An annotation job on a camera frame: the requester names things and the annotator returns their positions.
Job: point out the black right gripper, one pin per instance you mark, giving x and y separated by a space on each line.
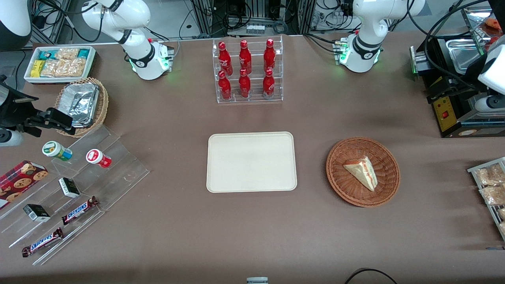
15 112

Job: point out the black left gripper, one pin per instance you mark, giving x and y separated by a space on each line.
453 84

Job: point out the triangular sandwich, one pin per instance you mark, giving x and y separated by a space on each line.
365 173

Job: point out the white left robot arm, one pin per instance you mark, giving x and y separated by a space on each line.
371 23

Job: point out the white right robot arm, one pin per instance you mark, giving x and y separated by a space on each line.
138 15

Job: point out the small steel tray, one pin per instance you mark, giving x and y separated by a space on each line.
461 55

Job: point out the steel tray with food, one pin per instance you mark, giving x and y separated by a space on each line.
473 19

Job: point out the tan wicker basket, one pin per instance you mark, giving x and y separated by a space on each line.
103 102

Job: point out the tray of packaged snacks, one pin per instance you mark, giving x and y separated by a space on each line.
473 170

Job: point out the brown wicker basket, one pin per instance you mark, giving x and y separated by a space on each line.
355 185

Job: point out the cream plastic tray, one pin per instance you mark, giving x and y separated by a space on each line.
252 161

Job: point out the green lidded yogurt cup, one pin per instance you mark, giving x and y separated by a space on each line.
57 150

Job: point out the silver foil container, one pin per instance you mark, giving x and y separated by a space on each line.
81 102

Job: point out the white rectangular snack bin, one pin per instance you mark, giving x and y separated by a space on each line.
59 81

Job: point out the black sealing machine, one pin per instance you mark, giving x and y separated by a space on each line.
453 118

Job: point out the yellow snack packet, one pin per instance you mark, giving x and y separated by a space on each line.
37 68

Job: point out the large clear cracker bag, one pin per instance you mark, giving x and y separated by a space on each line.
63 68

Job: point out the red lidded yogurt cup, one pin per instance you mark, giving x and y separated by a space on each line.
98 158

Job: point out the red cookie box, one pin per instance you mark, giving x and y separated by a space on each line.
19 183

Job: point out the small dark green box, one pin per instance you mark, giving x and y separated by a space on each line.
69 187
36 213

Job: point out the teal snack packet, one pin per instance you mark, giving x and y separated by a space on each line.
46 54
84 52

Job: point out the small clear cracker bag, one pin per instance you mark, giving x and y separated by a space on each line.
67 53

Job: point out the snickers chocolate bar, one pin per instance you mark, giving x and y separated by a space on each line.
79 210
42 242

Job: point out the clear acrylic stepped stand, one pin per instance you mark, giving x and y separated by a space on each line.
126 173

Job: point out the clear bread bag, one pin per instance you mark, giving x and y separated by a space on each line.
502 213
495 195
489 175

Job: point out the red cola bottle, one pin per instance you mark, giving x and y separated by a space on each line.
268 85
225 86
244 85
269 57
225 59
245 59

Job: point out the clear acrylic bottle rack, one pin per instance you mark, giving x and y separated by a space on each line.
255 55

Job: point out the white power strip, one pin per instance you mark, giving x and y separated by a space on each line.
254 28

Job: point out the small grey device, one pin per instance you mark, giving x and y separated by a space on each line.
257 281

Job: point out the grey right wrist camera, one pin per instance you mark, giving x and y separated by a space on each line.
10 139

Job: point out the aluminium frame rack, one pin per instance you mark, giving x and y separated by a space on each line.
256 8

